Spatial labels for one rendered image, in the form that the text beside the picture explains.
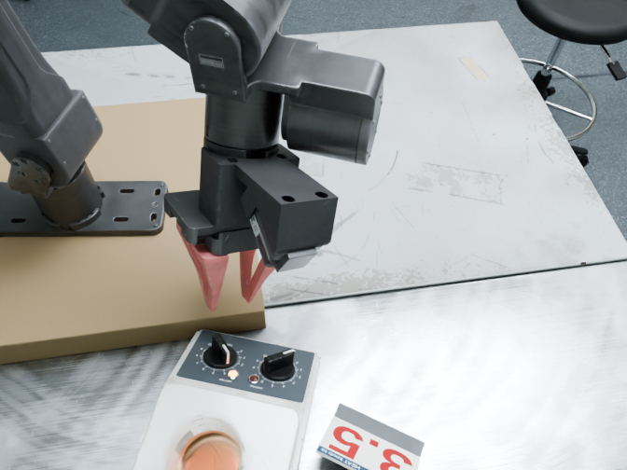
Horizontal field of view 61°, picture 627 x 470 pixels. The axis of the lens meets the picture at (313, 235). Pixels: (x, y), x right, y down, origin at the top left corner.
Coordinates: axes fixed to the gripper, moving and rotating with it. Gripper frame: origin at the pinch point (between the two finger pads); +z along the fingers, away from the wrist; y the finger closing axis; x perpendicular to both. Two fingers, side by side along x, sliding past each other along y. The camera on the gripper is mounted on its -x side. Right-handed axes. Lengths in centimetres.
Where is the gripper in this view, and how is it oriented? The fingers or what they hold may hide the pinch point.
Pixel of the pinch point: (229, 295)
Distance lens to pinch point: 48.9
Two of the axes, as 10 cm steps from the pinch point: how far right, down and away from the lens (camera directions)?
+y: 8.5, -1.4, 5.2
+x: -5.2, -4.6, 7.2
